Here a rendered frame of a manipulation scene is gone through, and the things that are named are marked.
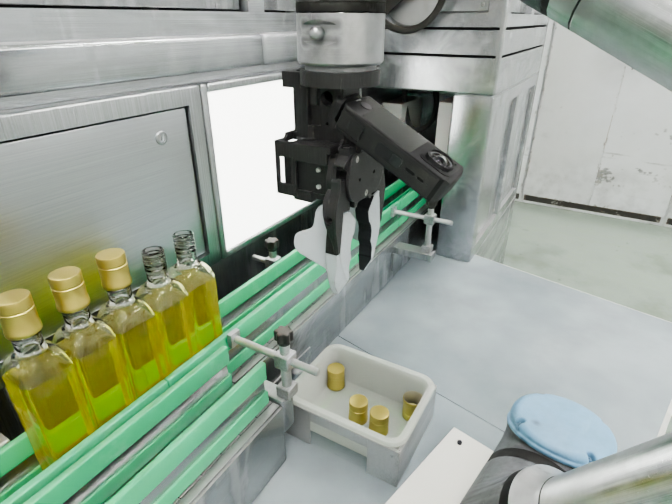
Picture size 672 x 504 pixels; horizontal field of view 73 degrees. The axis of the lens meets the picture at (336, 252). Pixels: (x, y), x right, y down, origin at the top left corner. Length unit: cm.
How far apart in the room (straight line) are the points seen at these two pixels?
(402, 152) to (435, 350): 75
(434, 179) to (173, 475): 47
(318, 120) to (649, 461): 37
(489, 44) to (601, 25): 88
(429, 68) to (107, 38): 85
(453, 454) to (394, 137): 59
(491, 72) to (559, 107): 280
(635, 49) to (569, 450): 39
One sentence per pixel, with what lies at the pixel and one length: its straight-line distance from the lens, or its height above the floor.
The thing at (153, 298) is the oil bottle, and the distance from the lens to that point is 67.
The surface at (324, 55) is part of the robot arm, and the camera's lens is 40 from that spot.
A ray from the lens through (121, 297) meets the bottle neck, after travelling 64.
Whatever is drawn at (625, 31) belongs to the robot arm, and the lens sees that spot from 43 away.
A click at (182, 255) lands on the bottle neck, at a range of 70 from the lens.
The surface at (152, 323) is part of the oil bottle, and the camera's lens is 67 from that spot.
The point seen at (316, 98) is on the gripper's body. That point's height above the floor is 136.
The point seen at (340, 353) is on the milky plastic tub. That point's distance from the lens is 93.
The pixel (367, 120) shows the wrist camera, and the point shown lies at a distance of 40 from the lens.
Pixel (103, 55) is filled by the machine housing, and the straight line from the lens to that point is 76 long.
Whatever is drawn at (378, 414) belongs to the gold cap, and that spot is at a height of 81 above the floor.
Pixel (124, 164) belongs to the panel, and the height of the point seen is 122.
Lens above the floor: 142
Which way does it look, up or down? 27 degrees down
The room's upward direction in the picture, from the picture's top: straight up
